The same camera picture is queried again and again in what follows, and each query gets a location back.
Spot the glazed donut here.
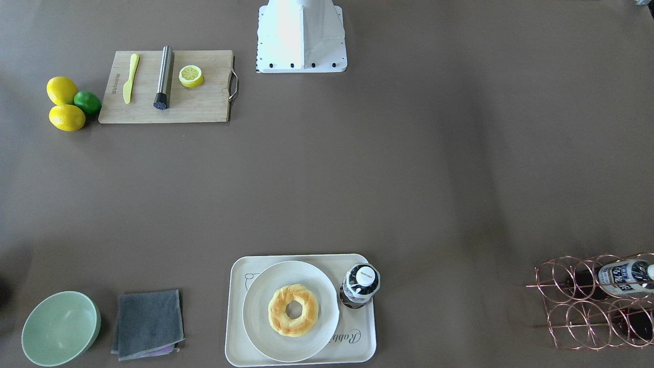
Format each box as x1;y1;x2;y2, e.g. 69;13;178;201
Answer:
268;284;319;338

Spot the white round plate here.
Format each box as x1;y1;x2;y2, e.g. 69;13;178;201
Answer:
243;261;340;363

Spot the dark drink bottle on tray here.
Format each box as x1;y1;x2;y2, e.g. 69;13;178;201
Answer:
339;263;381;309

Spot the cream rabbit tray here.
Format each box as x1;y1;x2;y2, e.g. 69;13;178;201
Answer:
225;254;377;367

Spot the wooden cutting board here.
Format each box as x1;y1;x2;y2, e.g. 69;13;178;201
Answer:
98;50;238;124

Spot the half lemon slice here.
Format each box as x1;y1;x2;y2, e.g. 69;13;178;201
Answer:
178;65;204;88

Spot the steel muddler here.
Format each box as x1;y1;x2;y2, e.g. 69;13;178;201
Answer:
153;45;174;111

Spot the grey folded cloth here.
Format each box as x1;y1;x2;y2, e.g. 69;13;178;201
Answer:
111;289;185;361

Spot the yellow plastic knife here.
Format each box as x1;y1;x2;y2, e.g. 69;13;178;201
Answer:
122;53;140;104

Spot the green lime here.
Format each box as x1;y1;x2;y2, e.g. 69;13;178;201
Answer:
73;90;101;116

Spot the whole yellow lemon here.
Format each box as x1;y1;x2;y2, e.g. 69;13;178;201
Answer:
46;76;79;105

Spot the mint green bowl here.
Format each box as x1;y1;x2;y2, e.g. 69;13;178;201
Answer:
21;291;101;366

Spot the bottle in rack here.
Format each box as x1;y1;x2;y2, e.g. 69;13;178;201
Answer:
609;307;653;343
597;259;653;298

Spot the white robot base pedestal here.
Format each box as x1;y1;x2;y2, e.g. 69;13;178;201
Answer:
255;1;348;73

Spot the copper wire bottle rack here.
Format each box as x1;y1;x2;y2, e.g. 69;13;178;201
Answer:
530;253;652;350

